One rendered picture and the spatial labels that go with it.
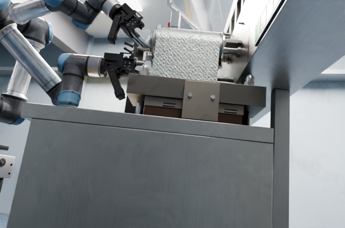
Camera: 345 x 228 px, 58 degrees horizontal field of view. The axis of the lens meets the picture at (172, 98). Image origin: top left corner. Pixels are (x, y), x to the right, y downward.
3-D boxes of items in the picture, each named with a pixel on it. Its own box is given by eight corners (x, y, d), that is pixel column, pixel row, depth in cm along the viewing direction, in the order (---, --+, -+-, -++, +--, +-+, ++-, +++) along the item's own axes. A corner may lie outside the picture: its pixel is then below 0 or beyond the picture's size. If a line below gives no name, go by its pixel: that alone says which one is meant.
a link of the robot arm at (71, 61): (61, 78, 116) (66, 57, 118) (91, 81, 115) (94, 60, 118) (54, 71, 108) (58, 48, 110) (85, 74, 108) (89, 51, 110)
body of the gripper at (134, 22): (144, 18, 122) (123, -2, 125) (128, 32, 121) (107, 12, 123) (146, 27, 130) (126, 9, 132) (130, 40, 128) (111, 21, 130)
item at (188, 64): (148, 96, 110) (155, 48, 115) (215, 102, 109) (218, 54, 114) (148, 95, 110) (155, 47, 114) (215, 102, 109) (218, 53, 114)
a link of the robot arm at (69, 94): (74, 111, 117) (79, 83, 120) (81, 107, 108) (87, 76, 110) (52, 107, 113) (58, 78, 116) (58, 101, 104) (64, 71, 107)
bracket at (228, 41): (224, 47, 124) (224, 42, 124) (238, 49, 124) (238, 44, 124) (226, 41, 119) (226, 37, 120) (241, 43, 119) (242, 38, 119)
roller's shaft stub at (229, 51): (220, 57, 122) (221, 47, 124) (238, 59, 122) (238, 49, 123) (222, 53, 118) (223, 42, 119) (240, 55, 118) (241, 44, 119)
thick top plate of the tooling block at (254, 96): (132, 106, 105) (135, 89, 106) (252, 118, 104) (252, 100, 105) (126, 92, 89) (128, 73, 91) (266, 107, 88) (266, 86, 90)
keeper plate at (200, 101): (180, 119, 87) (185, 81, 90) (216, 122, 87) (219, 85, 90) (181, 117, 85) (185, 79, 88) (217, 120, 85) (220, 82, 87)
